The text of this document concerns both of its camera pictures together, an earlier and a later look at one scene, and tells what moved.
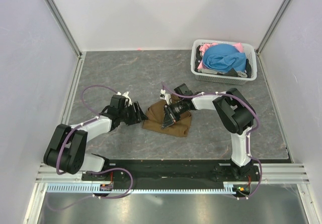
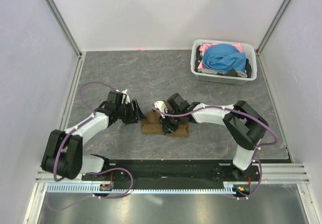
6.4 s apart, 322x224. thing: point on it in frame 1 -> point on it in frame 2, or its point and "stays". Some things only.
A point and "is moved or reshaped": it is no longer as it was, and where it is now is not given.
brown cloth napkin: (154, 117) is moved or reshaped
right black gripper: (169, 119) -> (167, 128)
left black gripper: (138, 116) stays
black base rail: (173, 174) stays
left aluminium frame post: (52, 6) stays
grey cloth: (240, 73) stays
